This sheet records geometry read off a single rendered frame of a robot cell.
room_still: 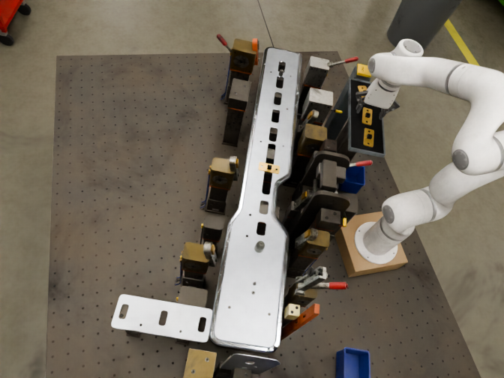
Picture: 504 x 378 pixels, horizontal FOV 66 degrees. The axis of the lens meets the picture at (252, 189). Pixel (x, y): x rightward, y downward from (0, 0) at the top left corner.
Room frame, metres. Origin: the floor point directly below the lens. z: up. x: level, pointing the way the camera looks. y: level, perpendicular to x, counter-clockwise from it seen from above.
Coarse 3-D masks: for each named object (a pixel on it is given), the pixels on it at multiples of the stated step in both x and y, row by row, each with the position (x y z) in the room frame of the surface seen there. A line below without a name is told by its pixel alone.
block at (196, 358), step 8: (192, 352) 0.14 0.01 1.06; (200, 352) 0.15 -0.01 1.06; (208, 352) 0.16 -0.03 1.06; (216, 352) 0.16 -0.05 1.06; (192, 360) 0.13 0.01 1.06; (200, 360) 0.13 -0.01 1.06; (208, 360) 0.14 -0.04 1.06; (192, 368) 0.11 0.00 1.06; (200, 368) 0.11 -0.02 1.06; (208, 368) 0.12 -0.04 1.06; (184, 376) 0.08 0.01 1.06; (192, 376) 0.09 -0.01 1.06; (200, 376) 0.09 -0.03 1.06; (208, 376) 0.10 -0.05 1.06
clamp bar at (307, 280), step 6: (312, 270) 0.43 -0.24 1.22; (318, 270) 0.44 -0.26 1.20; (324, 270) 0.44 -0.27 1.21; (306, 276) 0.44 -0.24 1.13; (312, 276) 0.44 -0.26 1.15; (318, 276) 0.42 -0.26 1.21; (324, 276) 0.42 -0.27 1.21; (300, 282) 0.44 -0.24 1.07; (306, 282) 0.43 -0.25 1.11; (312, 282) 0.41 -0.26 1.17; (318, 282) 0.42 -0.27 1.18; (300, 288) 0.41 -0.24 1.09; (306, 288) 0.41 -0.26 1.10
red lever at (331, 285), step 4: (300, 284) 0.43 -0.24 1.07; (316, 284) 0.44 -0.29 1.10; (320, 284) 0.44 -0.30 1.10; (324, 284) 0.44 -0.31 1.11; (328, 284) 0.44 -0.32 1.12; (332, 284) 0.44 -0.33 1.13; (336, 284) 0.44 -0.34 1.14; (340, 284) 0.45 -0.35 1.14; (344, 284) 0.45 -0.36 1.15; (312, 288) 0.43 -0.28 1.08; (316, 288) 0.43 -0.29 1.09; (320, 288) 0.43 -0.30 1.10; (324, 288) 0.43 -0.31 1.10; (328, 288) 0.43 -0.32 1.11; (332, 288) 0.43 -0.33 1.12; (336, 288) 0.43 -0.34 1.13; (340, 288) 0.44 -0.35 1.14; (344, 288) 0.44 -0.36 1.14
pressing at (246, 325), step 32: (288, 64) 1.47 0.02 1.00; (256, 96) 1.22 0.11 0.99; (288, 96) 1.27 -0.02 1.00; (256, 128) 1.04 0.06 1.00; (288, 128) 1.10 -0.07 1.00; (256, 160) 0.89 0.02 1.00; (288, 160) 0.93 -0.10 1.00; (256, 192) 0.75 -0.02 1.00; (256, 224) 0.62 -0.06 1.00; (224, 256) 0.47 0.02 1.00; (256, 256) 0.50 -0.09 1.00; (224, 288) 0.36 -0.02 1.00; (256, 288) 0.40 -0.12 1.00; (224, 320) 0.27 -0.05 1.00; (256, 320) 0.30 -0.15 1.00
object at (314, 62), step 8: (312, 56) 1.50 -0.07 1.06; (312, 64) 1.45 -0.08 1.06; (320, 64) 1.47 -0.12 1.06; (304, 72) 1.50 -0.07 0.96; (312, 72) 1.44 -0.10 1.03; (320, 72) 1.45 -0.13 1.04; (304, 80) 1.44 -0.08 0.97; (312, 80) 1.44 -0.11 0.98; (320, 80) 1.45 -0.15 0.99; (304, 88) 1.45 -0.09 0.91; (320, 88) 1.47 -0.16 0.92; (304, 96) 1.45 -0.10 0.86
